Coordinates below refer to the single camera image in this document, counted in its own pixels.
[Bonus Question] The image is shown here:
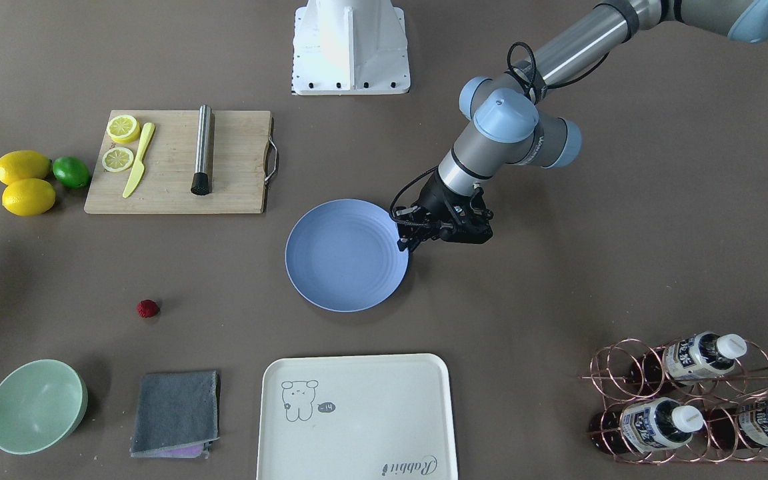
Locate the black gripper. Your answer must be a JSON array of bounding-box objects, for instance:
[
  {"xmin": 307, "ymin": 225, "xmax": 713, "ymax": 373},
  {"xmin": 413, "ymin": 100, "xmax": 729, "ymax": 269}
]
[{"xmin": 397, "ymin": 170, "xmax": 493, "ymax": 253}]

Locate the blue plate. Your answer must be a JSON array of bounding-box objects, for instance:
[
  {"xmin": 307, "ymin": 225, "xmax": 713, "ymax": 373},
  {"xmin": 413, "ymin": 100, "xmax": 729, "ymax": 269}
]
[{"xmin": 285, "ymin": 199, "xmax": 409, "ymax": 313}]

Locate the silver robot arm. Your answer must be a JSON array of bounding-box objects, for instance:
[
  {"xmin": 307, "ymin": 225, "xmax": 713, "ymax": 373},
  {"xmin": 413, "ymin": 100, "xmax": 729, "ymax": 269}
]
[{"xmin": 389, "ymin": 1, "xmax": 768, "ymax": 252}]

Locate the red strawberry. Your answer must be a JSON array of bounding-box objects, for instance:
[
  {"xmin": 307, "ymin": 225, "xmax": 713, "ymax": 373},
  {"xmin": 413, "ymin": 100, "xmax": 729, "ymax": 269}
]
[{"xmin": 136, "ymin": 299, "xmax": 161, "ymax": 319}]

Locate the cream rabbit tray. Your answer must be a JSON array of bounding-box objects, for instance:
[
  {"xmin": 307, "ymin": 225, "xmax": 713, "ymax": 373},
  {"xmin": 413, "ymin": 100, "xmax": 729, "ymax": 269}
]
[{"xmin": 256, "ymin": 353, "xmax": 459, "ymax": 479}]

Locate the wooden cutting board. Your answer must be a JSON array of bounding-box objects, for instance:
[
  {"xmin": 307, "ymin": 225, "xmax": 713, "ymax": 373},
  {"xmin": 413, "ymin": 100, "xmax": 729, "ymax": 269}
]
[{"xmin": 83, "ymin": 109, "xmax": 274, "ymax": 215}]

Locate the steel muddler black tip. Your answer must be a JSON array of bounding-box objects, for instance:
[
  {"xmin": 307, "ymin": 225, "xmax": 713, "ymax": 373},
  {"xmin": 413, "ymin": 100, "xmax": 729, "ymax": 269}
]
[{"xmin": 190, "ymin": 104, "xmax": 213, "ymax": 195}]

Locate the yellow plastic knife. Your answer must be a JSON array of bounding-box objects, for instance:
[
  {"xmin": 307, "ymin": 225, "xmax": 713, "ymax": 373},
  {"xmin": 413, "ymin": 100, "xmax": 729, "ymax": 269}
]
[{"xmin": 122, "ymin": 122, "xmax": 155, "ymax": 198}]

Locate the grey folded cloth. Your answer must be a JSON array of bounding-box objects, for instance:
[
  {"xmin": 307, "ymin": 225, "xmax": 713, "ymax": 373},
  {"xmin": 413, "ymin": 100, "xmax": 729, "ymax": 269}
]
[{"xmin": 130, "ymin": 370, "xmax": 220, "ymax": 459}]

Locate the lemon half slice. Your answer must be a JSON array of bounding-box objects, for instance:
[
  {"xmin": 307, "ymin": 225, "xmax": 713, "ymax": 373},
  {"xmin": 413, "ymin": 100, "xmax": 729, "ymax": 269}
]
[
  {"xmin": 106, "ymin": 113, "xmax": 141, "ymax": 145},
  {"xmin": 101, "ymin": 147, "xmax": 136, "ymax": 173}
]

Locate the dark drink bottle front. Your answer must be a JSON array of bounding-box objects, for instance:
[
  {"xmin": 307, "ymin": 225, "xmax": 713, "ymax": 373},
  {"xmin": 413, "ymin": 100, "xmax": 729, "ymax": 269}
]
[{"xmin": 588, "ymin": 396, "xmax": 705, "ymax": 455}]

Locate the dark drink bottle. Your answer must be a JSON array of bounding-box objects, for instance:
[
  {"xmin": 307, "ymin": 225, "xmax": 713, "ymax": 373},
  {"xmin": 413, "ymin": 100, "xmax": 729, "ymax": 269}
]
[
  {"xmin": 628, "ymin": 331, "xmax": 749, "ymax": 394},
  {"xmin": 706, "ymin": 400, "xmax": 768, "ymax": 450},
  {"xmin": 588, "ymin": 396, "xmax": 705, "ymax": 455}
]

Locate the dark drink bottle back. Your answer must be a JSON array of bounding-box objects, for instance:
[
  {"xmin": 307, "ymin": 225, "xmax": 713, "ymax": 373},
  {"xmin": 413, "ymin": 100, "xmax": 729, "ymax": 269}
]
[{"xmin": 628, "ymin": 331, "xmax": 749, "ymax": 394}]

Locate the green lime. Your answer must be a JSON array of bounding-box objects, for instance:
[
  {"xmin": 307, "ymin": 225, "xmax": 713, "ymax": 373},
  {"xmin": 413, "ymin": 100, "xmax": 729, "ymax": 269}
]
[{"xmin": 51, "ymin": 156, "xmax": 91, "ymax": 189}]

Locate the yellow lemon near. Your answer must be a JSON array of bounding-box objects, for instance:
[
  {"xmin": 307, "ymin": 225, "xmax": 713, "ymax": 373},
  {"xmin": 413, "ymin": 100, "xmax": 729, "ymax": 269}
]
[{"xmin": 2, "ymin": 177, "xmax": 56, "ymax": 217}]

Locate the yellow lemon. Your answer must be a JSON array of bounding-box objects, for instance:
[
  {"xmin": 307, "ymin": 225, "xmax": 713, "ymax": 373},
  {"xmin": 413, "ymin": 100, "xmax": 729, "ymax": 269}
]
[
  {"xmin": 0, "ymin": 150, "xmax": 51, "ymax": 185},
  {"xmin": 2, "ymin": 177, "xmax": 56, "ymax": 217}
]

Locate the yellow lemon far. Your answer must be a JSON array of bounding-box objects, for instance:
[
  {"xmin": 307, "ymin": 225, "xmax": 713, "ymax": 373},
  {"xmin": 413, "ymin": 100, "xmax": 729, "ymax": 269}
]
[{"xmin": 0, "ymin": 150, "xmax": 51, "ymax": 185}]

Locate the mint green bowl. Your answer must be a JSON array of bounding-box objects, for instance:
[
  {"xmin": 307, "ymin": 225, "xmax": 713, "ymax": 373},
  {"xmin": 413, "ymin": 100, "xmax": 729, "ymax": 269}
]
[{"xmin": 0, "ymin": 359, "xmax": 88, "ymax": 455}]

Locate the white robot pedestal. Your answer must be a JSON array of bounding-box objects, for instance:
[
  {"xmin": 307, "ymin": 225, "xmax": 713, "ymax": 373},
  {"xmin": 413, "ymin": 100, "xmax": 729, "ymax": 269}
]
[{"xmin": 291, "ymin": 1, "xmax": 411, "ymax": 95}]

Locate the copper wire bottle rack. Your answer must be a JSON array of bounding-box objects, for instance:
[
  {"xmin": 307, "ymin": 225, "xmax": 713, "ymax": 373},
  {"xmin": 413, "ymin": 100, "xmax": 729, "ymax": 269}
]
[{"xmin": 582, "ymin": 338, "xmax": 768, "ymax": 465}]

